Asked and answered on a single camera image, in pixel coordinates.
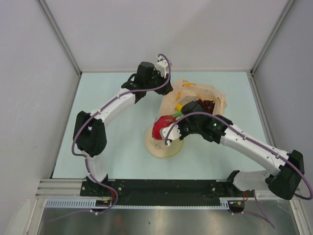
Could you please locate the translucent banana-print plastic bag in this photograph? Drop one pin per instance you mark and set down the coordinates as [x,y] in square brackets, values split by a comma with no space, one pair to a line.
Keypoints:
[185,91]

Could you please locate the aluminium left corner post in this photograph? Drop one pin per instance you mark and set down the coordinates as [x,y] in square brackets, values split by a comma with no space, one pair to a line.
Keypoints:
[47,13]

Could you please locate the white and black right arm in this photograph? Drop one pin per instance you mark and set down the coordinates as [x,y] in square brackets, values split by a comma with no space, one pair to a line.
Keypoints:
[283,170]

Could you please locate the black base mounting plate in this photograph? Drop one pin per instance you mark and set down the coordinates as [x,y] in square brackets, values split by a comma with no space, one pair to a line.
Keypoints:
[166,193]

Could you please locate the aluminium right corner post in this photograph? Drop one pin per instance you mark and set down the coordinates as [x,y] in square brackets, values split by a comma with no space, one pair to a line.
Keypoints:
[273,34]

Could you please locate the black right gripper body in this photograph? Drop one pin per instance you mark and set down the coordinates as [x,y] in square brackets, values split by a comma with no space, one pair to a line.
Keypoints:
[185,127]

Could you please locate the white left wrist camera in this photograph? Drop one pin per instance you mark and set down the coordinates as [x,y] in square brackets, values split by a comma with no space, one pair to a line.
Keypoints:
[163,67]

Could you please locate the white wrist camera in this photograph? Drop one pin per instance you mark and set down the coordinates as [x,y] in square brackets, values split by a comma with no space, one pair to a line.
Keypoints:
[163,67]
[170,134]

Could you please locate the aluminium corner post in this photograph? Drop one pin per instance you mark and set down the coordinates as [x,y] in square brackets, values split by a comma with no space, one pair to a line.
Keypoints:
[273,34]
[47,13]

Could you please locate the cream plate with leaf motif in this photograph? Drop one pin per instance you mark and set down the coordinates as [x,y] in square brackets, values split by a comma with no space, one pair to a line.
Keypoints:
[158,149]

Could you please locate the dark red fake fruit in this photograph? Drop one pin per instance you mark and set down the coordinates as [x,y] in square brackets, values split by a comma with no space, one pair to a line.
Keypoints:
[207,105]

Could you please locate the yellow fake banana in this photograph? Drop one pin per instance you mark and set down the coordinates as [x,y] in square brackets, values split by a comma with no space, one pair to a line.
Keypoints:
[179,107]

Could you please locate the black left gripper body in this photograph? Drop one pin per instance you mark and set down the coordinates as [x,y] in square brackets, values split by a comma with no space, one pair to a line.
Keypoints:
[156,80]

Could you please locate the aluminium right side rail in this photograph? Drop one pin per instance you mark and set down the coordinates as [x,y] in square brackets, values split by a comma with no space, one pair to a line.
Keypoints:
[261,110]

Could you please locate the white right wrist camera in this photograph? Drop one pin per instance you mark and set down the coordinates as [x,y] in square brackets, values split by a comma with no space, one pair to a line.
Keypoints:
[170,134]

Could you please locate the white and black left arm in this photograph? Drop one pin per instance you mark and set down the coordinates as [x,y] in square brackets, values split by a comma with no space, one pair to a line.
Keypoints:
[89,137]

